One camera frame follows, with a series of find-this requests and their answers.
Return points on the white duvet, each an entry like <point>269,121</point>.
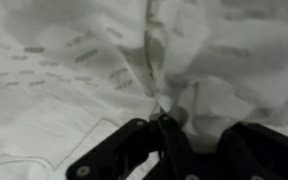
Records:
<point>74,71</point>

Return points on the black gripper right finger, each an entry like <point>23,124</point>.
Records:
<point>250,151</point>

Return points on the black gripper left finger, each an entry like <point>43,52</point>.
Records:
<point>117,156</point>

